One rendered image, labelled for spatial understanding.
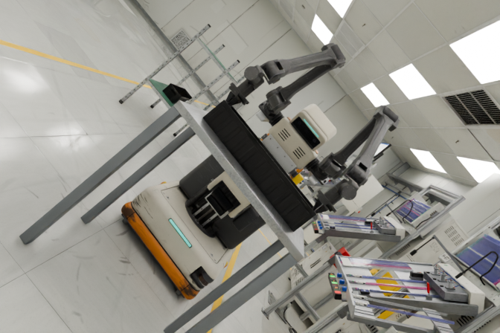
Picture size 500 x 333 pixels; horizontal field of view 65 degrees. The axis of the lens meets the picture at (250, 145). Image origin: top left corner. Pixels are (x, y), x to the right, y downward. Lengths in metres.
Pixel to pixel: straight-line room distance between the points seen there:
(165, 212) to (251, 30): 9.60
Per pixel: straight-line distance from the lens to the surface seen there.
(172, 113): 1.42
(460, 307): 2.69
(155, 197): 2.18
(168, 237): 2.18
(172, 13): 11.96
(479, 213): 6.15
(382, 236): 3.97
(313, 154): 2.07
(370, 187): 7.22
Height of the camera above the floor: 1.02
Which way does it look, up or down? 5 degrees down
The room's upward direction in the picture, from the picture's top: 51 degrees clockwise
